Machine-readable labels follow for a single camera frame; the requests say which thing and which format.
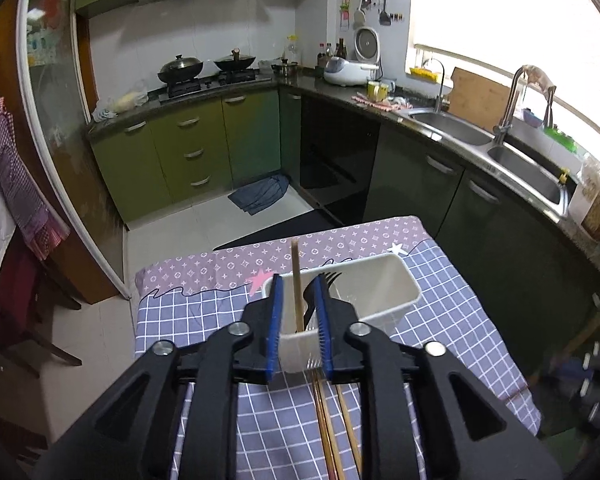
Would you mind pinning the glass sliding door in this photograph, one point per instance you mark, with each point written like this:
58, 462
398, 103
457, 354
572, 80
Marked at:
53, 98

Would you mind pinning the white rice cooker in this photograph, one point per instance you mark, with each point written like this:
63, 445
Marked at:
363, 68

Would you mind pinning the chrome kitchen faucet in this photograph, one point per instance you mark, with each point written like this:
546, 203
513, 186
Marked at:
501, 129

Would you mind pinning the yellow mug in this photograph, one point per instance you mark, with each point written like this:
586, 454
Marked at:
377, 91

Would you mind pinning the stainless double sink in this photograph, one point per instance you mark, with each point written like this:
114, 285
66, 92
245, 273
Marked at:
501, 159

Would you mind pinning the black wok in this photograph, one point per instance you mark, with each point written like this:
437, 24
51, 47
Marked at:
182, 68
235, 62

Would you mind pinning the blue checkered tablecloth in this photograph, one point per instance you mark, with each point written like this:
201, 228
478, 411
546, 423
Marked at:
186, 296

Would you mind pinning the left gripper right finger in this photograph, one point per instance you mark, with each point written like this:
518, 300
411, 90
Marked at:
340, 334

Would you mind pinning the wooden cutting board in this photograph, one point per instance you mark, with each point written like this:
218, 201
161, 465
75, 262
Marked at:
477, 99

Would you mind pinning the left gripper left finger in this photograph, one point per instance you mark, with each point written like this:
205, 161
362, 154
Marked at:
255, 359

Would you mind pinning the black wok right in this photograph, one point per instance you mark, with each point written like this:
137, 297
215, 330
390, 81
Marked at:
235, 62

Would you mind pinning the black wok left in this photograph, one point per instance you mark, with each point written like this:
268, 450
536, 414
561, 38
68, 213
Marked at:
182, 68

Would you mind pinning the black plastic fork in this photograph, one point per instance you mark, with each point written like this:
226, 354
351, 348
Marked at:
311, 296

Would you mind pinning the gas stove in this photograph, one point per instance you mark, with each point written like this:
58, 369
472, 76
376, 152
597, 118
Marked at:
221, 80

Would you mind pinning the white plastic utensil holder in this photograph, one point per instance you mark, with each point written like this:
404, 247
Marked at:
381, 288

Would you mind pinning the purple checkered apron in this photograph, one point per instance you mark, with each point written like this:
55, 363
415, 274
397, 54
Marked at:
40, 225

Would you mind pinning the blue floor cloth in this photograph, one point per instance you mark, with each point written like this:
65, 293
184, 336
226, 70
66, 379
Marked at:
258, 196

